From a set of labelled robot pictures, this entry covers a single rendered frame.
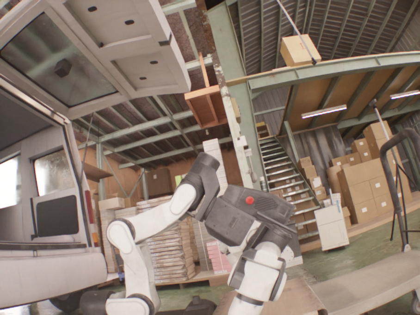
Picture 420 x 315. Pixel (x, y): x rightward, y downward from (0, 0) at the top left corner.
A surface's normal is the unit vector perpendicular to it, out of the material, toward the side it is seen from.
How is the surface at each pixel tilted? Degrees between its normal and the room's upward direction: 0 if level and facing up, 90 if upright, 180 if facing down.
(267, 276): 44
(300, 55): 90
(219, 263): 90
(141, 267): 113
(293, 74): 90
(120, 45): 166
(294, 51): 90
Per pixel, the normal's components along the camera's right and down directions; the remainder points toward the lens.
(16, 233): -0.18, -0.32
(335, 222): -0.52, -0.17
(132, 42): -0.04, 0.96
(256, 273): 0.11, -0.92
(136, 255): 0.20, 0.06
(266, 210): -0.15, -0.11
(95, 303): -0.13, -0.67
